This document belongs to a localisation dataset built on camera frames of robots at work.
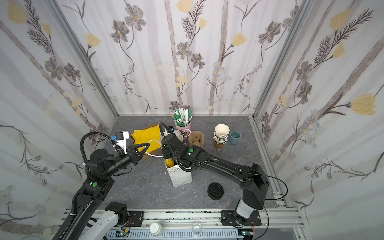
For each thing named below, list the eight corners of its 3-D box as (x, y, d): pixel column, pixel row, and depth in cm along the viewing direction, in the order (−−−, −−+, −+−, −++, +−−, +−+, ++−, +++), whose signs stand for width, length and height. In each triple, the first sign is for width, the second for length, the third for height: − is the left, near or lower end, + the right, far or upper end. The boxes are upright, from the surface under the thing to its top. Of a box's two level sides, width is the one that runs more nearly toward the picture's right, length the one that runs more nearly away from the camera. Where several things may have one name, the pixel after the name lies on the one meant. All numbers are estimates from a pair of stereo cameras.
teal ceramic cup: (228, 144, 105) (230, 138, 100) (226, 136, 110) (228, 130, 105) (239, 144, 105) (242, 139, 100) (237, 136, 110) (240, 130, 105)
